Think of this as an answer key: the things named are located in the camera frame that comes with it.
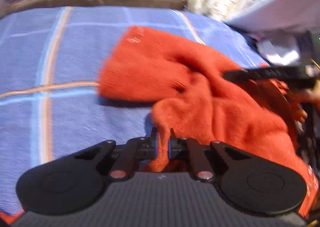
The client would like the orange knit sweater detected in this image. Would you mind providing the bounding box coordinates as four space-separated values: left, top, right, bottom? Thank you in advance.
1 26 318 226

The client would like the person right hand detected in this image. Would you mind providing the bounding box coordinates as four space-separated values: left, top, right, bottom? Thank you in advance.
287 88 320 123

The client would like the white pink garment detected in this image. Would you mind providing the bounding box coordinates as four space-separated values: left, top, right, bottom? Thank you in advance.
256 34 300 66

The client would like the white lilac pillow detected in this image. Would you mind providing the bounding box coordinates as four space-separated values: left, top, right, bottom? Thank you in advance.
225 0 319 33

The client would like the blue plaid bed sheet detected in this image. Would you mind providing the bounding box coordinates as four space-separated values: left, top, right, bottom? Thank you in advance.
1 7 263 215

